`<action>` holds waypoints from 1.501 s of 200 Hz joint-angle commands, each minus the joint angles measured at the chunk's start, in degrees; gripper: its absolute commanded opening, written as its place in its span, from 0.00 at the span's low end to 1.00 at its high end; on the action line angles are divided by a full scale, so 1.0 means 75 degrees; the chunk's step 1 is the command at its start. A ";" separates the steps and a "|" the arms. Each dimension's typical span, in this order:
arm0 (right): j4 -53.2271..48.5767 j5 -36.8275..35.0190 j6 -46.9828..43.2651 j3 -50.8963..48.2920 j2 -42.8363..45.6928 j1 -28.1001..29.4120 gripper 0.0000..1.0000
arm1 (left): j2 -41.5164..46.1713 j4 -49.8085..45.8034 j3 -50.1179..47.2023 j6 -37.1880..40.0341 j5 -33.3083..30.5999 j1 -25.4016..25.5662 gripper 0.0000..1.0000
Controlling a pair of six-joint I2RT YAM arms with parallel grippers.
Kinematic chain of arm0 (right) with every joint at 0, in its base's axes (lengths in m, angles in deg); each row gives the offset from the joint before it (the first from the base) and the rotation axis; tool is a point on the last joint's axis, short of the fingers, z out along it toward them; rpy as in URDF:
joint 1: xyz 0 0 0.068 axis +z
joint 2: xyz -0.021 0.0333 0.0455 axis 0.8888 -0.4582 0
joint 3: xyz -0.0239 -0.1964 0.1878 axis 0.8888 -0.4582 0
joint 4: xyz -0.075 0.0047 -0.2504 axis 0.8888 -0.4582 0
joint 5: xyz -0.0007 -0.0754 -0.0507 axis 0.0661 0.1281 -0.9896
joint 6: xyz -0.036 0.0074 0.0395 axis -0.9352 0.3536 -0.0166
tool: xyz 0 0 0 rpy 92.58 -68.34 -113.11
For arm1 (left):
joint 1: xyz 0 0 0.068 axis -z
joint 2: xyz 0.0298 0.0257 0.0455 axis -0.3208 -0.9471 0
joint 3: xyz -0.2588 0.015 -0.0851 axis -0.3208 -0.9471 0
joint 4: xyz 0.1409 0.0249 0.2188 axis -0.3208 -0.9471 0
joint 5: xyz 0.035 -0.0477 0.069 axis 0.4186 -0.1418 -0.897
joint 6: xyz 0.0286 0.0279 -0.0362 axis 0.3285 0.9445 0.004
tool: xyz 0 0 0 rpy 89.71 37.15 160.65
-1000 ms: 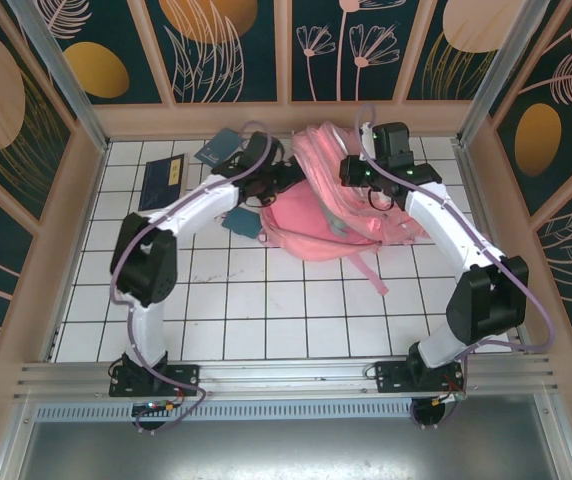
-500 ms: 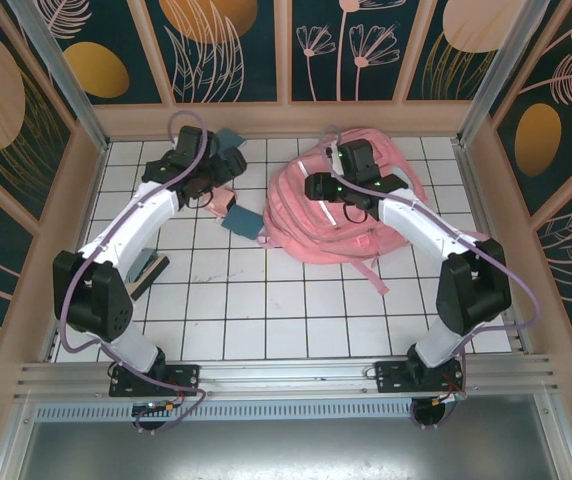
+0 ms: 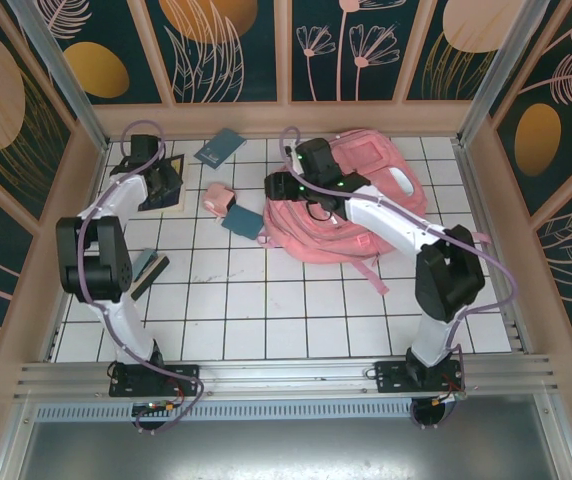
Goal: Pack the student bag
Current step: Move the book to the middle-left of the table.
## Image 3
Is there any navy book wide yellow strip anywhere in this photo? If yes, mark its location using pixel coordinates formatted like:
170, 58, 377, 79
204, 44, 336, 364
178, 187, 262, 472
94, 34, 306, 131
137, 153, 187, 214

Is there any small teal notebook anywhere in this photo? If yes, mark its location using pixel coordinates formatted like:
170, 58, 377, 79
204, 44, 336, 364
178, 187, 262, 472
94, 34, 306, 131
220, 202, 264, 241

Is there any small pink box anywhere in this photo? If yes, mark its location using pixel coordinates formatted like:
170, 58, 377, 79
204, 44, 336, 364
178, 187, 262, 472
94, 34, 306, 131
202, 182, 238, 220

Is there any large teal notebook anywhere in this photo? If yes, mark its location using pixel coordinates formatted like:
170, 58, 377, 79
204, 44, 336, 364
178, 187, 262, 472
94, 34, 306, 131
194, 128, 247, 171

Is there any pink backpack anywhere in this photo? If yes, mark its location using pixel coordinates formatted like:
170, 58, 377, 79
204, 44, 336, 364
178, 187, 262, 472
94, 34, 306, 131
257, 128, 430, 296

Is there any small dark teal book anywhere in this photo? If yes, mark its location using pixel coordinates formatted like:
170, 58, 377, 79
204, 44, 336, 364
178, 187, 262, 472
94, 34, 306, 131
129, 248, 170, 302

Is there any grey metal sheet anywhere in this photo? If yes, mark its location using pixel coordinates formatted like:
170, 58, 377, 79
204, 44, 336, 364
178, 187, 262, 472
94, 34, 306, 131
15, 419, 567, 480

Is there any aluminium corner post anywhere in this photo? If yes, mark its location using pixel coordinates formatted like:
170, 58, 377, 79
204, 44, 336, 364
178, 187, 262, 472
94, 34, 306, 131
15, 0, 110, 154
457, 0, 563, 146

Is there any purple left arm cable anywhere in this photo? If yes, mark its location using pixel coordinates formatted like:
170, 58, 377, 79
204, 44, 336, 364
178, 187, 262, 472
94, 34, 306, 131
78, 119, 208, 437

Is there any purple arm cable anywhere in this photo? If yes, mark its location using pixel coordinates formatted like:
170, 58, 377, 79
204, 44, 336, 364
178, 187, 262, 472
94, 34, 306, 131
78, 119, 208, 437
279, 125, 520, 431

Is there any aluminium side rail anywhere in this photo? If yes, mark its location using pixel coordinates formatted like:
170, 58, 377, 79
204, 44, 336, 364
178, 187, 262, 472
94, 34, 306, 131
40, 324, 62, 362
453, 139, 535, 357

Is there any aluminium mounting rail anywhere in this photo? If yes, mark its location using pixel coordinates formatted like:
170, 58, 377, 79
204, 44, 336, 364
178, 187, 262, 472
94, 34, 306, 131
14, 353, 558, 401

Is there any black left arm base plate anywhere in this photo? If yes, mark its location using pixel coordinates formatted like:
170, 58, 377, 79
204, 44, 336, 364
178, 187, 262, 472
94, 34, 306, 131
109, 363, 201, 399

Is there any slotted grey cable duct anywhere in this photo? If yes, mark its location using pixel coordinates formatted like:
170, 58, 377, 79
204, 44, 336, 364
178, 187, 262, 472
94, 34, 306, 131
33, 402, 551, 422

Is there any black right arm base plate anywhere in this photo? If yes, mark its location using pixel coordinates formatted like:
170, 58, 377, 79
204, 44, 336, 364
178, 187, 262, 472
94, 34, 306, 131
374, 359, 467, 396

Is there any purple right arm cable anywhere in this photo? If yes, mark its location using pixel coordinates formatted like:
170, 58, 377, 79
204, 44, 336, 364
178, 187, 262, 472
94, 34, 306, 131
279, 125, 520, 431

